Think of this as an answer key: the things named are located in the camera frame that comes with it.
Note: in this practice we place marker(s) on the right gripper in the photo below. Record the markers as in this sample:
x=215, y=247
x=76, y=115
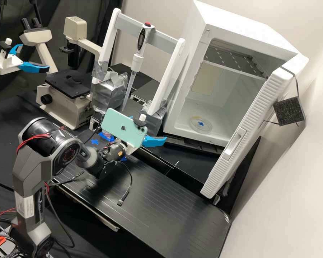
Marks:
x=125, y=147

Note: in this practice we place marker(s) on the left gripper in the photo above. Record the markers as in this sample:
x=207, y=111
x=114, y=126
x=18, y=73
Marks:
x=8, y=64

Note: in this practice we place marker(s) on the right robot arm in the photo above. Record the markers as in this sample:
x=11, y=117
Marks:
x=29, y=166

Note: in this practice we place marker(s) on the incubator door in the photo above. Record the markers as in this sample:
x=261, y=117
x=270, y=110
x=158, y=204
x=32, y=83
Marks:
x=247, y=126

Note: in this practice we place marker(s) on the left phone holder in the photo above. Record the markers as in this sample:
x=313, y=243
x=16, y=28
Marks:
x=8, y=41

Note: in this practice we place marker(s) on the white pipette stand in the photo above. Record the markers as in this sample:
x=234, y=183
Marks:
x=164, y=80

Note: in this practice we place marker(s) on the petri dish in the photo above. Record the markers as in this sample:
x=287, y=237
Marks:
x=202, y=125

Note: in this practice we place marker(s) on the cream microscope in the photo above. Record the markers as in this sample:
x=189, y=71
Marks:
x=67, y=104

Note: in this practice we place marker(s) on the pipette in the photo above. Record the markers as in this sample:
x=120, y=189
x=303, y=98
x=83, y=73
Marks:
x=141, y=43

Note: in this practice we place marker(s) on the white incubator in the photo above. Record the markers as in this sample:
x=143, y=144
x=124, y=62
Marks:
x=231, y=24

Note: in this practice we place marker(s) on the right wrist camera phone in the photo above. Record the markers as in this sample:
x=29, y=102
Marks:
x=122, y=127

